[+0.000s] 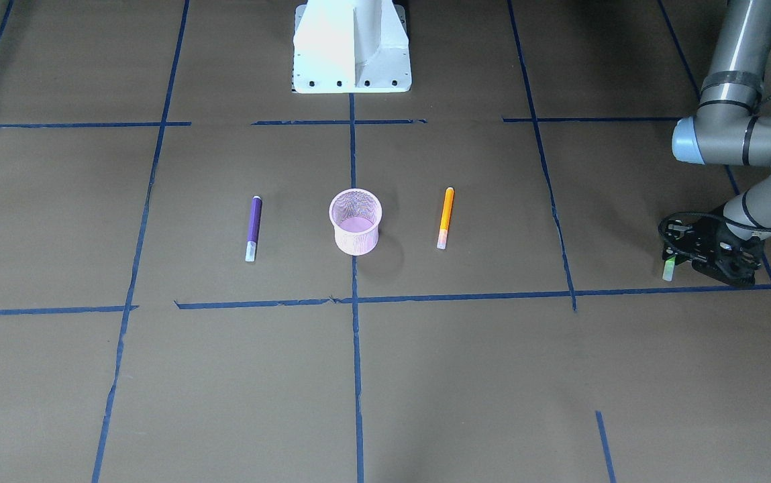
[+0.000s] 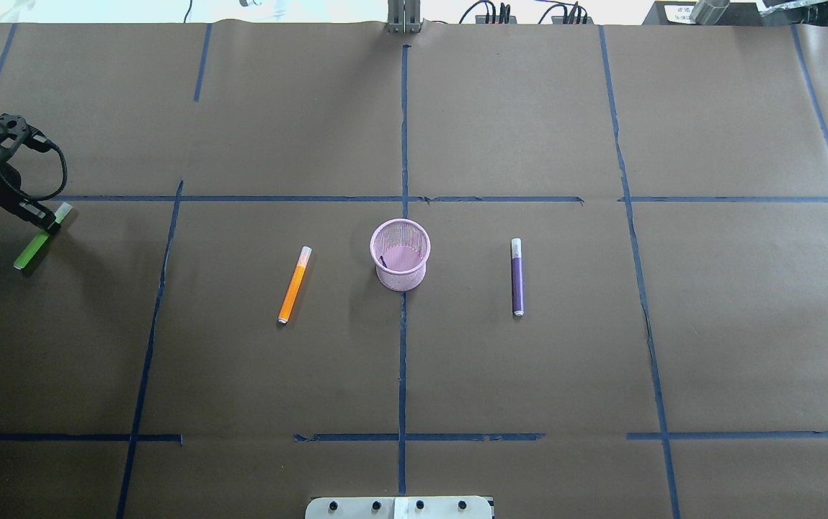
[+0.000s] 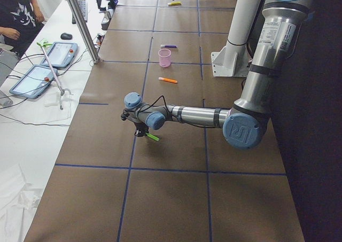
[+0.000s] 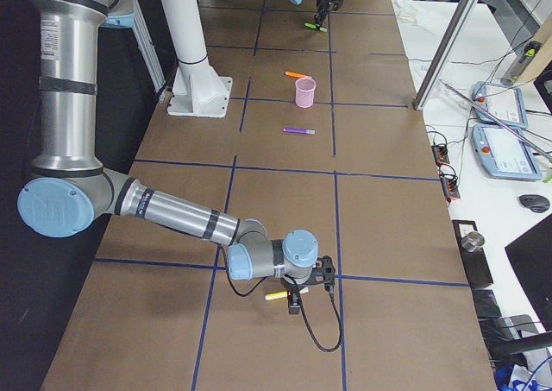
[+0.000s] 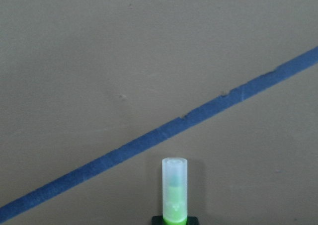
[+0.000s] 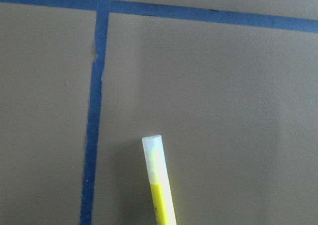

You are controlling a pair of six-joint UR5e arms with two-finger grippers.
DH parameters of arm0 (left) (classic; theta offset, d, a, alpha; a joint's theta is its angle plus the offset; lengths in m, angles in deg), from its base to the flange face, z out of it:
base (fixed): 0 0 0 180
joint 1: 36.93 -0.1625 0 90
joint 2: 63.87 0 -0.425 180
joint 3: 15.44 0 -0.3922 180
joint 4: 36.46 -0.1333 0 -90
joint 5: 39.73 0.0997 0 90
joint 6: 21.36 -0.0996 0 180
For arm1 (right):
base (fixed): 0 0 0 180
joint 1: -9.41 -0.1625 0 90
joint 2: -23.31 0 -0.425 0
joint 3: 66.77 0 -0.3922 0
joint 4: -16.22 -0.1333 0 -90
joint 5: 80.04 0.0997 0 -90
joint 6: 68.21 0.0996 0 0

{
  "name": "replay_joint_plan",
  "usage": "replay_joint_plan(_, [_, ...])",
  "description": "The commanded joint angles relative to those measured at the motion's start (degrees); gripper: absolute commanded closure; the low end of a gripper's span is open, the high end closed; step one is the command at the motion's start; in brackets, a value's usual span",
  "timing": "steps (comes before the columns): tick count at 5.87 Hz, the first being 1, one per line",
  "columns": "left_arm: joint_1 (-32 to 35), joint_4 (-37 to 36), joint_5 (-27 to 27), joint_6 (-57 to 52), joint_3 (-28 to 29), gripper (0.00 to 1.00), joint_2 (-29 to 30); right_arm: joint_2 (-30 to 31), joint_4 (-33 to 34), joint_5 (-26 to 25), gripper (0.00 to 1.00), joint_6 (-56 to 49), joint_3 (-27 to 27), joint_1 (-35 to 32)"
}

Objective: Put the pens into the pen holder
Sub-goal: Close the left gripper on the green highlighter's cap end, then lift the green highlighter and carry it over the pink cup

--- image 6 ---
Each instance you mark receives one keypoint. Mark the yellow highlighter pen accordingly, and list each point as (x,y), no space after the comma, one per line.
(158,179)

